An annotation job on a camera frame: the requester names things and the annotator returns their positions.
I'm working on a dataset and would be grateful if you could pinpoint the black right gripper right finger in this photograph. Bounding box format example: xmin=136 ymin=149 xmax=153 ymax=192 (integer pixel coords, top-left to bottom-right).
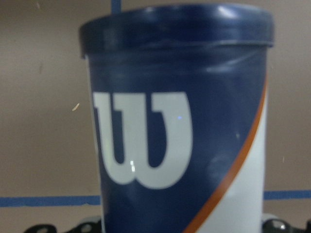
xmin=261 ymin=213 xmax=311 ymax=233

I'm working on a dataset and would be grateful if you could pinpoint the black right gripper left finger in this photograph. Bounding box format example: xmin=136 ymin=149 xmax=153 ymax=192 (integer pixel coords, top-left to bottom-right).
xmin=24 ymin=216 xmax=102 ymax=233

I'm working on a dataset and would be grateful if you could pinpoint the white blue tennis ball can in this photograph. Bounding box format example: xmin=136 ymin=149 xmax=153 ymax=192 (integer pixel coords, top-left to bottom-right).
xmin=79 ymin=3 xmax=274 ymax=233

